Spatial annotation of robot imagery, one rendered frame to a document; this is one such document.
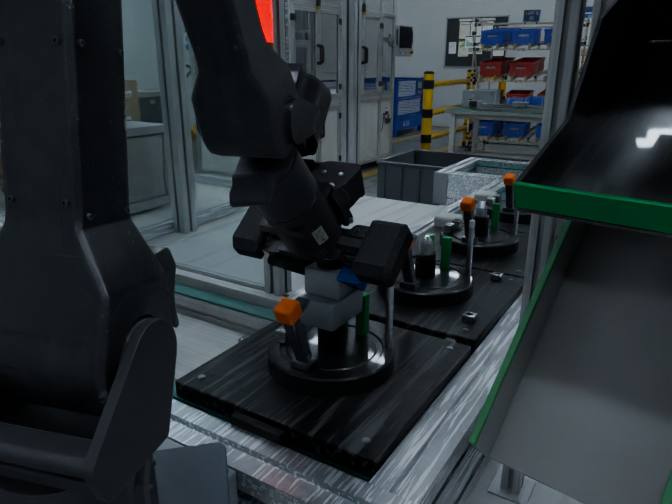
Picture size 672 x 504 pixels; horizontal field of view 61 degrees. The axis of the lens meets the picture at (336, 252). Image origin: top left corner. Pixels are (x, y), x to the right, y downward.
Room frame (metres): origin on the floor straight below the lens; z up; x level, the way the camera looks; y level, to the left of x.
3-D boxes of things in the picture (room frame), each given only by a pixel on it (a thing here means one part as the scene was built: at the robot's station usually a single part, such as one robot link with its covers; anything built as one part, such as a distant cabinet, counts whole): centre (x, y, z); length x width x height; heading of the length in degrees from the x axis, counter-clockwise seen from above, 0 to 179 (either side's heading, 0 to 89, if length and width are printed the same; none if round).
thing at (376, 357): (0.56, 0.00, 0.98); 0.14 x 0.14 x 0.02
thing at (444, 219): (0.98, -0.26, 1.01); 0.24 x 0.24 x 0.13; 58
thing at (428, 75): (8.89, -2.03, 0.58); 3.40 x 0.20 x 1.15; 148
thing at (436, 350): (0.56, 0.00, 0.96); 0.24 x 0.24 x 0.02; 58
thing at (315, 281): (0.57, 0.00, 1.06); 0.08 x 0.04 x 0.07; 148
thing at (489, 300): (0.78, -0.13, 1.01); 0.24 x 0.24 x 0.13; 58
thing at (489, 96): (6.12, -1.52, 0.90); 0.40 x 0.30 x 0.17; 150
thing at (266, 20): (0.76, 0.10, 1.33); 0.05 x 0.05 x 0.05
